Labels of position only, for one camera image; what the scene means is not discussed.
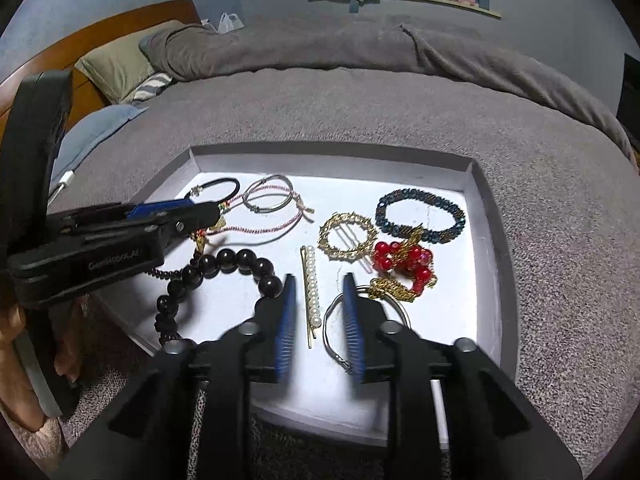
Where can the wooden headboard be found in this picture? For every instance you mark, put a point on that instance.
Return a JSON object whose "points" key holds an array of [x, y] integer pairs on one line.
{"points": [[100, 30]]}

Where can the white jewelry tray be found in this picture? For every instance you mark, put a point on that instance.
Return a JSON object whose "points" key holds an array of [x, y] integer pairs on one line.
{"points": [[450, 310]]}

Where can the white charger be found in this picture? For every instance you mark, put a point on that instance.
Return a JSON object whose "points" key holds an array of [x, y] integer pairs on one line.
{"points": [[62, 182]]}

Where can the olive pillow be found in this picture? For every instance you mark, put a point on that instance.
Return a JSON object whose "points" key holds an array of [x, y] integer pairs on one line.
{"points": [[120, 65]]}

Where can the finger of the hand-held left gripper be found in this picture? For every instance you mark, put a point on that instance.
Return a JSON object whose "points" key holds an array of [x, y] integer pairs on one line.
{"points": [[160, 208], [190, 220]]}

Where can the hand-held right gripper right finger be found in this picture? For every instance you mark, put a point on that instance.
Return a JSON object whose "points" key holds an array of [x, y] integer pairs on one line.
{"points": [[354, 330]]}

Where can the person's left hand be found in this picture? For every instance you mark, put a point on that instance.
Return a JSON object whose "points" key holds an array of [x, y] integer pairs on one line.
{"points": [[20, 385]]}

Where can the pearl hair pin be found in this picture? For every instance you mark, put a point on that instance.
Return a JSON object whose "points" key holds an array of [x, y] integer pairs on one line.
{"points": [[311, 285]]}

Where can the gold wreath hair clip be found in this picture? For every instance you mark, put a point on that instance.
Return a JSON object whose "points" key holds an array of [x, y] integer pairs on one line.
{"points": [[327, 227]]}

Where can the light blue cloth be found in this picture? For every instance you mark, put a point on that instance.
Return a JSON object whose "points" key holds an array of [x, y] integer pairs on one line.
{"points": [[95, 130]]}

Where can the striped pillow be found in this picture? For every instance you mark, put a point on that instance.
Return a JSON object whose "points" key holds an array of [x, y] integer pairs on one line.
{"points": [[147, 87]]}

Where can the white plastic bag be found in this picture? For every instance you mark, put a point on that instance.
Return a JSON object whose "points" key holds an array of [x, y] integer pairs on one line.
{"points": [[225, 24]]}

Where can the wooden window sill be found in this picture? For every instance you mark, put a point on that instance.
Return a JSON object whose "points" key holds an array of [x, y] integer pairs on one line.
{"points": [[410, 1]]}

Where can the black monitor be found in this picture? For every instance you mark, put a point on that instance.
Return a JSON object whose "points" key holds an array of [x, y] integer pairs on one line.
{"points": [[630, 90]]}

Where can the grey duvet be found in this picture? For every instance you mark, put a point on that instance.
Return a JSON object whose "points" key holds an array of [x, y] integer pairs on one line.
{"points": [[350, 45]]}

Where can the grey bed sheet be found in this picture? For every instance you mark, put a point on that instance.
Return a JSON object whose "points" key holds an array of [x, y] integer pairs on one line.
{"points": [[560, 260]]}

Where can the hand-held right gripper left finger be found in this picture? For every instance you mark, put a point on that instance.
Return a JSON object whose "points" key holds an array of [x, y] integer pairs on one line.
{"points": [[285, 330]]}

